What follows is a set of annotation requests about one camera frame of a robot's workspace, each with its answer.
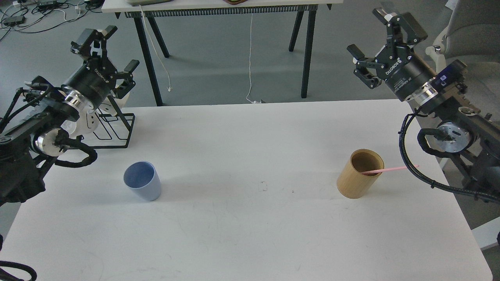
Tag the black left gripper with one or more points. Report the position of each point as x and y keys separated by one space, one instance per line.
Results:
x=96 y=78

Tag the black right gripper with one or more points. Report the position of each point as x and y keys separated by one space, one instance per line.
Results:
x=402 y=70

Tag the blue plastic cup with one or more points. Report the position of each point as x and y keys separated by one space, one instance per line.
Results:
x=142 y=178

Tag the pink chopstick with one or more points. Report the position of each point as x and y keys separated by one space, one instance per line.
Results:
x=377 y=171

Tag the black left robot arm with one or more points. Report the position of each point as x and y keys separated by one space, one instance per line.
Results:
x=44 y=125

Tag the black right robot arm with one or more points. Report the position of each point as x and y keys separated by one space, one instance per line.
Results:
x=465 y=137

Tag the white cup on rack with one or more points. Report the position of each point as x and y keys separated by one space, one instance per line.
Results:
x=88 y=120

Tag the background table with black legs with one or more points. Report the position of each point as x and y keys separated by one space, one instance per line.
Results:
x=201 y=52

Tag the grey office chair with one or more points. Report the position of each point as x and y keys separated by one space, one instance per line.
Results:
x=473 y=35

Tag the wooden cylindrical holder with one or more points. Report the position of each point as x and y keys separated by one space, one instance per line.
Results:
x=357 y=176

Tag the black wire dish rack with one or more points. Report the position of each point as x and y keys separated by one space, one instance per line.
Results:
x=114 y=128

